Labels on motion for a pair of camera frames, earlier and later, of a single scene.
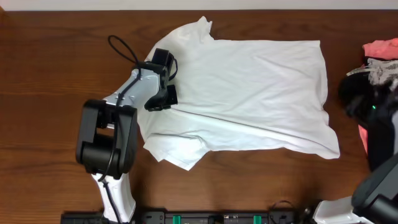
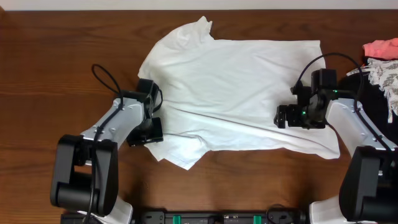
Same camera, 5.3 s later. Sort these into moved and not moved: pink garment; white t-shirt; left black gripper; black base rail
Moved: left black gripper
Not moved: pink garment; white t-shirt; black base rail
